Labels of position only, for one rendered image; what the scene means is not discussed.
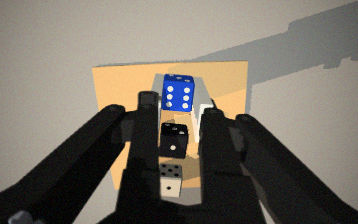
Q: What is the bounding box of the blue die with white pips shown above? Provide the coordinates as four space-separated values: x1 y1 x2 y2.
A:
162 74 195 112

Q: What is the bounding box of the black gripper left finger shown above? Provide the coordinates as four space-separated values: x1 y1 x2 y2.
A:
0 73 164 224

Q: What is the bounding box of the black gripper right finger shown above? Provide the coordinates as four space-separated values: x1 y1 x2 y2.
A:
191 77 358 224

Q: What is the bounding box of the black die with white pips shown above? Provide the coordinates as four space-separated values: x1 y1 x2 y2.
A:
159 122 188 159

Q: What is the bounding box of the orange flat mat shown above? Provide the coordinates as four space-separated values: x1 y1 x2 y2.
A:
92 60 248 189

